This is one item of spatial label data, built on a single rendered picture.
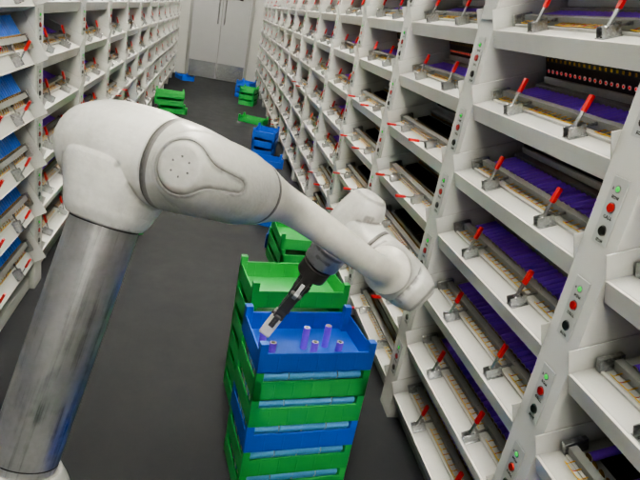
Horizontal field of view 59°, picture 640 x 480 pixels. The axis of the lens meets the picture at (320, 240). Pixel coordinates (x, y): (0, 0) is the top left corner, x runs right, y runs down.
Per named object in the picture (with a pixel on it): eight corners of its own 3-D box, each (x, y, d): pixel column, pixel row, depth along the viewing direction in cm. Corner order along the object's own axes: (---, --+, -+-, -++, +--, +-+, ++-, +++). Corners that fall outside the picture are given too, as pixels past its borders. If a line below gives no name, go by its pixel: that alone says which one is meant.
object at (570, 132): (610, 183, 103) (612, 107, 97) (473, 120, 158) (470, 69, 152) (713, 159, 104) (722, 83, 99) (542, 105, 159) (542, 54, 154)
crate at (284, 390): (251, 401, 138) (256, 373, 135) (237, 354, 155) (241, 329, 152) (365, 395, 148) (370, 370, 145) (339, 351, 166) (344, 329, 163)
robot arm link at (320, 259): (313, 240, 127) (298, 259, 129) (346, 265, 127) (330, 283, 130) (321, 228, 135) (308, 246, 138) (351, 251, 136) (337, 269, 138)
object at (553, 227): (573, 279, 109) (574, 213, 104) (455, 186, 165) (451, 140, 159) (671, 255, 111) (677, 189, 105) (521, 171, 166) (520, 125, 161)
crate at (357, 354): (256, 373, 135) (261, 345, 132) (241, 329, 152) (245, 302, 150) (370, 370, 145) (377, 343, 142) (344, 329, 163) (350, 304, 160)
